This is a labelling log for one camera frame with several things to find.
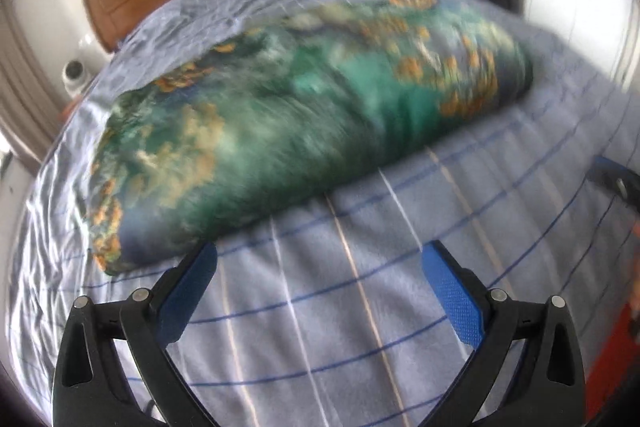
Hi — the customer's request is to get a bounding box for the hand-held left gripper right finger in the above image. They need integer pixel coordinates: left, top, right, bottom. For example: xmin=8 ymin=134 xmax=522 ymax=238
xmin=417 ymin=239 xmax=586 ymax=427

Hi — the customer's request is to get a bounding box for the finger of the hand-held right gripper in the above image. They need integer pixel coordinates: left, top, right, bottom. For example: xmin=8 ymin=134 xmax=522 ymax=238
xmin=586 ymin=156 xmax=640 ymax=208

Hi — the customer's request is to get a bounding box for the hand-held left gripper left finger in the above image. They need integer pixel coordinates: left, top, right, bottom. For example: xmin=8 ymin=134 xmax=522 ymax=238
xmin=51 ymin=242 xmax=218 ymax=427

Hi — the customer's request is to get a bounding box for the green floral cloth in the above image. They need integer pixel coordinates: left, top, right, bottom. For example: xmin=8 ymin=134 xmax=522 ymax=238
xmin=85 ymin=0 xmax=533 ymax=278

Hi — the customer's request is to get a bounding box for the blue checked bed sheet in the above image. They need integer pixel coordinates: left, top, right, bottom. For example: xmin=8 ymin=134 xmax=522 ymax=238
xmin=5 ymin=0 xmax=640 ymax=427

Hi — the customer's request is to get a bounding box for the white round fan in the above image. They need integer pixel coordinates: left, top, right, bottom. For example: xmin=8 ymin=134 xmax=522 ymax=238
xmin=60 ymin=32 xmax=108 ymax=95

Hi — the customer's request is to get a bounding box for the beige curtain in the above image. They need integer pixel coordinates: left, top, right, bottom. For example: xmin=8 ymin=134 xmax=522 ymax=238
xmin=0 ymin=0 xmax=68 ymax=162

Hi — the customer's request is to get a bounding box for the wooden bed frame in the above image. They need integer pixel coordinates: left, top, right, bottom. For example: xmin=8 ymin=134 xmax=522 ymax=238
xmin=582 ymin=297 xmax=640 ymax=413

